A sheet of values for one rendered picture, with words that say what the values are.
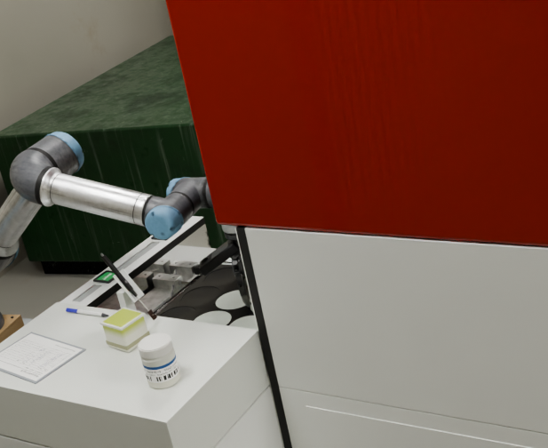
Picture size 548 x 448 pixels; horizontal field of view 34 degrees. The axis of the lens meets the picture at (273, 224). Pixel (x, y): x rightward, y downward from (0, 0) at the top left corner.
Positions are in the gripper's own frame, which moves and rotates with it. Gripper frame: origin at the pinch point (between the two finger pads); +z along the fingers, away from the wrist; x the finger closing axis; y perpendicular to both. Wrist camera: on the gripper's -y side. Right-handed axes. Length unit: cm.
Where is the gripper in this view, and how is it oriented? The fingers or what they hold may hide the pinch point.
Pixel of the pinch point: (245, 302)
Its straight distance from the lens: 225.4
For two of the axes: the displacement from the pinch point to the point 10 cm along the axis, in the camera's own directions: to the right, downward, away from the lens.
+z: 1.8, 9.0, 3.9
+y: 9.8, -1.7, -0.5
